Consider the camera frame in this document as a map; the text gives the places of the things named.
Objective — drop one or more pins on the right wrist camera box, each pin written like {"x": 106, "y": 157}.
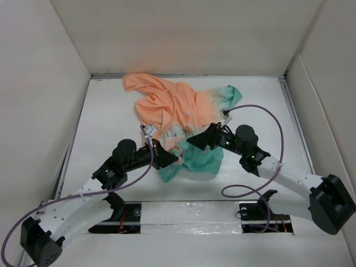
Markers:
{"x": 225, "y": 115}

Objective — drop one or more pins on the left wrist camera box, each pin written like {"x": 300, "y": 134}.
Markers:
{"x": 149, "y": 130}

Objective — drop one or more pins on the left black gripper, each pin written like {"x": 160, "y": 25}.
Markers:
{"x": 162, "y": 158}

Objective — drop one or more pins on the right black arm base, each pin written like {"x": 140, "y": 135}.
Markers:
{"x": 254, "y": 218}

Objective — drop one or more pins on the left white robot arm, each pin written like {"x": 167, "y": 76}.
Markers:
{"x": 43, "y": 239}

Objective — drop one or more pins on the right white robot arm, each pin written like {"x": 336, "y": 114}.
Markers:
{"x": 323, "y": 200}

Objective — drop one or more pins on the orange and teal jacket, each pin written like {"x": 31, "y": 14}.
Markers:
{"x": 179, "y": 112}

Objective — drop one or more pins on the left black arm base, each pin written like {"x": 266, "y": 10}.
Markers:
{"x": 128, "y": 222}

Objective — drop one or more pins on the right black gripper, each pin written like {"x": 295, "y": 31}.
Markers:
{"x": 209, "y": 137}

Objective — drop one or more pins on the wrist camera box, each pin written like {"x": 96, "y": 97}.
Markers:
{"x": 225, "y": 115}
{"x": 149, "y": 130}

